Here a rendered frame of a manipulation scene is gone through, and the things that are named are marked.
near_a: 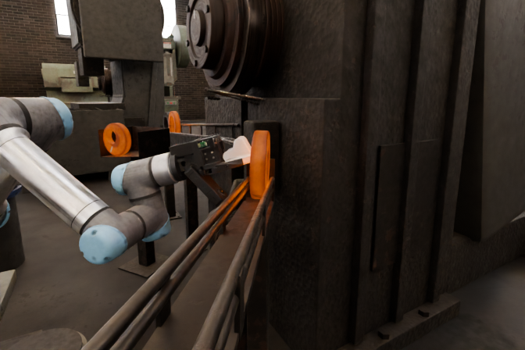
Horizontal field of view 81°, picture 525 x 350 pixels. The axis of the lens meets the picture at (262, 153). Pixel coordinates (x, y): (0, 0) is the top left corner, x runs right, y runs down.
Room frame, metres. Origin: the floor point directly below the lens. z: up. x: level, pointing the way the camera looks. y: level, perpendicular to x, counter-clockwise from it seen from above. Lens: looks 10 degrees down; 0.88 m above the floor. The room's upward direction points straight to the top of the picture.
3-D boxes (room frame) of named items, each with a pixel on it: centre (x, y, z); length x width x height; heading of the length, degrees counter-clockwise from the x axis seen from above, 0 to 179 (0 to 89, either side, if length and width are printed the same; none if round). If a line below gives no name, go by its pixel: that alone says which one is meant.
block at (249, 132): (1.02, 0.00, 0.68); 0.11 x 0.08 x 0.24; 119
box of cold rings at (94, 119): (3.27, 2.08, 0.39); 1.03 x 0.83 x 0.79; 123
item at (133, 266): (1.52, 0.63, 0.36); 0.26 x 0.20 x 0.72; 64
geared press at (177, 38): (9.74, 3.03, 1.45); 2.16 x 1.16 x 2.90; 29
